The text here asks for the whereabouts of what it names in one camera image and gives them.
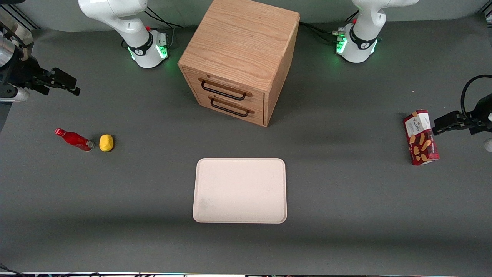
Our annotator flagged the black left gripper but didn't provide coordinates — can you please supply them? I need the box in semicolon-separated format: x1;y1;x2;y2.
433;95;492;136

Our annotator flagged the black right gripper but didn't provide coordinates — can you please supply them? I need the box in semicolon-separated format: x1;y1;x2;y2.
0;57;81;96

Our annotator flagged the red coke bottle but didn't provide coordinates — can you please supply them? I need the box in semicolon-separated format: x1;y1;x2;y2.
55;128;95;152

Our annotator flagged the beige plastic tray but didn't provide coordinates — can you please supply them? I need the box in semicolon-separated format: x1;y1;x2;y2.
192;158;288;224

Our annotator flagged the red cookie box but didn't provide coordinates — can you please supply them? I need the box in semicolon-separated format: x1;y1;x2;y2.
403;109;440;166

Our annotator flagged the yellow lemon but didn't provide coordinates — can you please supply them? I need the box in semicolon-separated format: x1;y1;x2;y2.
99;134;115;152

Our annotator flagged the wooden drawer front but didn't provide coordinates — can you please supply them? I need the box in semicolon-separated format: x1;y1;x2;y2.
182;67;266;113
193;88;265;127

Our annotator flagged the wooden drawer cabinet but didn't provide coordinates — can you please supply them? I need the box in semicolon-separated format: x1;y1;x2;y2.
178;0;301;128

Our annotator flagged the black left gripper cable loop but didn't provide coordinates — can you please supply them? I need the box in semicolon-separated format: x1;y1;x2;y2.
460;75;492;120

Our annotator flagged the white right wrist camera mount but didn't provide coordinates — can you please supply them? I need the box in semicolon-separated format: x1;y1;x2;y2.
0;87;30;103

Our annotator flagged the aluminium frame rail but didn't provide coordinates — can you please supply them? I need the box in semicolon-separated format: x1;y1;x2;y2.
0;3;40;32

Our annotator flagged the black right arm base cable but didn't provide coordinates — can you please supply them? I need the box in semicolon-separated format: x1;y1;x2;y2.
145;5;184;47

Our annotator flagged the black arm base cable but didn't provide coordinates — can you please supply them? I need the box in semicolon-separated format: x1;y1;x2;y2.
299;11;359;43
145;5;184;47

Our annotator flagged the black metal drawer handle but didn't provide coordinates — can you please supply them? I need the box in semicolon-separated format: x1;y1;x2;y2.
208;96;255;118
198;77;253;102

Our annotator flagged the black left arm base cable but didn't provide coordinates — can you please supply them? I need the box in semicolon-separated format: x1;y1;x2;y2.
299;11;359;43

